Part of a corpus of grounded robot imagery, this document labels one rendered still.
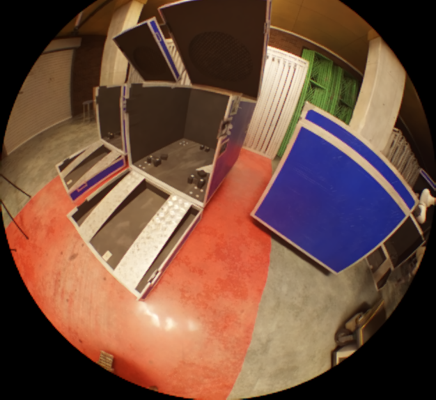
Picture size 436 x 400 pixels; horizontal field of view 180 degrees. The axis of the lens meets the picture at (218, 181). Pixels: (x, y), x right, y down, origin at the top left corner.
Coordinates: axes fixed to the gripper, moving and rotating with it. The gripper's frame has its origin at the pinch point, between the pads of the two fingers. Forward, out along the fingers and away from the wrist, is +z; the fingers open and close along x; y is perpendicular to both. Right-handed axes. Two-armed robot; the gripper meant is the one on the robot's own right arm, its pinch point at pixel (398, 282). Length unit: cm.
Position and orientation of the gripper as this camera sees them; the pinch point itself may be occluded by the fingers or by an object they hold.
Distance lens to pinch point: 175.6
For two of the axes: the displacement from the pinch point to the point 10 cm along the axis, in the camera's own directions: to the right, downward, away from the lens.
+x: 9.7, 2.0, 1.1
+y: -0.3, 6.1, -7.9
